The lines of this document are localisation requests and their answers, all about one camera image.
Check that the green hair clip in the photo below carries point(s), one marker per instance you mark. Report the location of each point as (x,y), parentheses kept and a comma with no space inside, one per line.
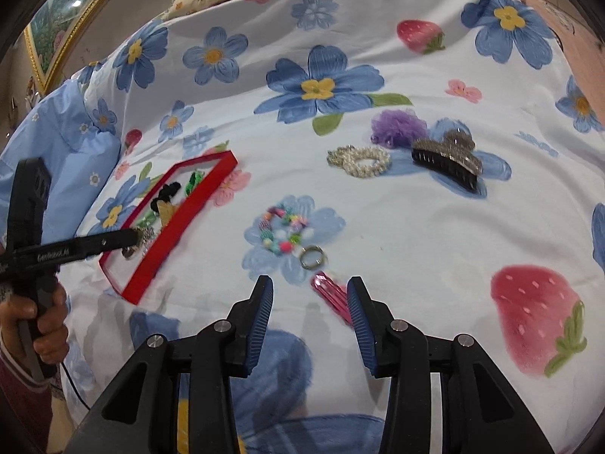
(193,182)

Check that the pink printed blanket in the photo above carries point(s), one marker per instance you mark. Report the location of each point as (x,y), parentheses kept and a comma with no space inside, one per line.
(567,38)

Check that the black rhinestone claw clip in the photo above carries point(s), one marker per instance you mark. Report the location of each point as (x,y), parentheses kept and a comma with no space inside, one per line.
(444,161)

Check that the light blue pillow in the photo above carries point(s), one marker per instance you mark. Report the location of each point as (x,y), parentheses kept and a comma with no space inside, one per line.
(71,151)

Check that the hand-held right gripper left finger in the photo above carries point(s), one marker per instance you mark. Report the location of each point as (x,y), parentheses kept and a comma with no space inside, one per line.
(260,326)

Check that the yellow hair clip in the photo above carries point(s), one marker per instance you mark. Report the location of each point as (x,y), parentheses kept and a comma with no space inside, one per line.
(166,210)

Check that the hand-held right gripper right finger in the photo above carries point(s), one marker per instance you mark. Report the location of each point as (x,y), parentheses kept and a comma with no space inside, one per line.
(361,326)

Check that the black scrunchie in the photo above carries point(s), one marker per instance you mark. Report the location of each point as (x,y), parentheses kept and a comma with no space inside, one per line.
(170,189)

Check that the person's left hand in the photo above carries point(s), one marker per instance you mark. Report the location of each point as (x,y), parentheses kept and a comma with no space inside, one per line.
(52,331)

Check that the pink hair clip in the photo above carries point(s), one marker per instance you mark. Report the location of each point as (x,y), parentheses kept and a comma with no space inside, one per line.
(331,293)

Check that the red shallow box tray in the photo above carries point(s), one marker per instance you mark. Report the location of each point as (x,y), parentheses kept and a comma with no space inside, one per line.
(175,236)

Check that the person's left forearm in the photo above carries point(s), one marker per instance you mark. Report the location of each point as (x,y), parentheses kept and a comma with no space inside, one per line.
(19,402)

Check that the gold framed picture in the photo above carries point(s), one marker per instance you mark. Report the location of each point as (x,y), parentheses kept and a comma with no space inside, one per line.
(56,23)

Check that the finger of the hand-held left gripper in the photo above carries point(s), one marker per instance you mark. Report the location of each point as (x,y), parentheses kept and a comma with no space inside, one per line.
(104,242)

